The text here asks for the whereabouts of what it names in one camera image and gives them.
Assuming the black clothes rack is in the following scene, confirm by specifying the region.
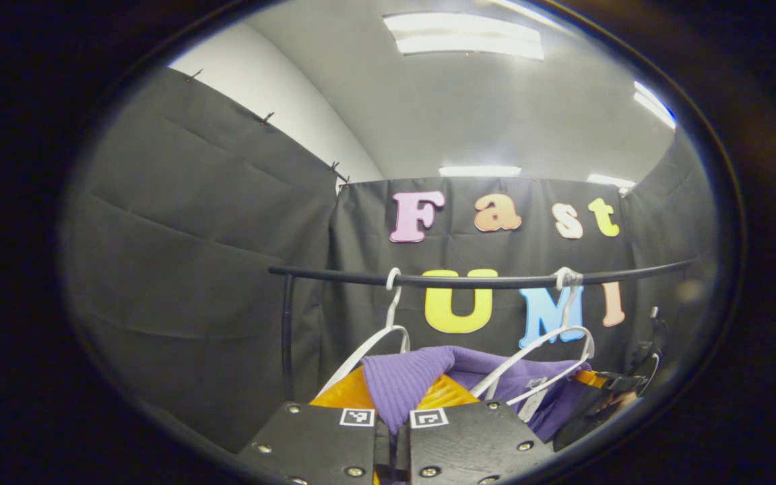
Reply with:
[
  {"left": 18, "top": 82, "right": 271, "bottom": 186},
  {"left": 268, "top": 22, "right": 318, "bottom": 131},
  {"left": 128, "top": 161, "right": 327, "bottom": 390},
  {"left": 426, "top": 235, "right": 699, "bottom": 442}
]
[{"left": 269, "top": 258, "right": 699, "bottom": 403}]

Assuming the black backdrop cloth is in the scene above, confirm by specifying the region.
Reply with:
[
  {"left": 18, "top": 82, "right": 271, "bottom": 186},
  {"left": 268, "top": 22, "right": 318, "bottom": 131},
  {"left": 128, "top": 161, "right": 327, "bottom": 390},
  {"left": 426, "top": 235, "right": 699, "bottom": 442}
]
[{"left": 61, "top": 67, "right": 719, "bottom": 453}]

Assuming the white plastic hanger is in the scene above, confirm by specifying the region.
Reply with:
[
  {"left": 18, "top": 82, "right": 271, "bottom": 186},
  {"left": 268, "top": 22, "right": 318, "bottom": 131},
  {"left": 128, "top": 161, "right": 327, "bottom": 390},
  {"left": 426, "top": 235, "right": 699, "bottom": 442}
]
[
  {"left": 469, "top": 267, "right": 595, "bottom": 406},
  {"left": 317, "top": 268, "right": 410, "bottom": 398}
]

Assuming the purple knit jacket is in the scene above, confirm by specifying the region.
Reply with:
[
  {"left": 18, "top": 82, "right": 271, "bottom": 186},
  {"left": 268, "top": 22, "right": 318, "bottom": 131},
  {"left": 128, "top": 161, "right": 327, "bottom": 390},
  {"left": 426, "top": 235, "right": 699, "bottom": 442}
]
[{"left": 361, "top": 346, "right": 594, "bottom": 445}]

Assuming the ceiling light panel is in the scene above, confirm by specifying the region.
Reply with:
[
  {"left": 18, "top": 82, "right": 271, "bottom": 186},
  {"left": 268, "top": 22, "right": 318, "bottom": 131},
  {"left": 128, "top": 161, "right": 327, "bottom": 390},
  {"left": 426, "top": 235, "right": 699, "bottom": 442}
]
[
  {"left": 634, "top": 81, "right": 677, "bottom": 129},
  {"left": 587, "top": 174, "right": 637, "bottom": 191},
  {"left": 383, "top": 12, "right": 545, "bottom": 61},
  {"left": 439, "top": 166, "right": 522, "bottom": 178}
]

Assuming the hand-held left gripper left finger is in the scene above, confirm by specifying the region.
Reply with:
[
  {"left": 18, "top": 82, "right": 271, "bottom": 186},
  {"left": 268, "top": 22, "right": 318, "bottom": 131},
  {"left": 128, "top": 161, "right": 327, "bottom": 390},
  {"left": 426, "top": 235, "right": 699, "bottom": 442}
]
[{"left": 236, "top": 365, "right": 392, "bottom": 485}]

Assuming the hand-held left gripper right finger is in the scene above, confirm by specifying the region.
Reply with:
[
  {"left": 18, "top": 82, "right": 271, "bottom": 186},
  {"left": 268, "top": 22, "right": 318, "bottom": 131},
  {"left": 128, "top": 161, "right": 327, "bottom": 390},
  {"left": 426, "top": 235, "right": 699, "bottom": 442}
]
[{"left": 395, "top": 374, "right": 557, "bottom": 485}]

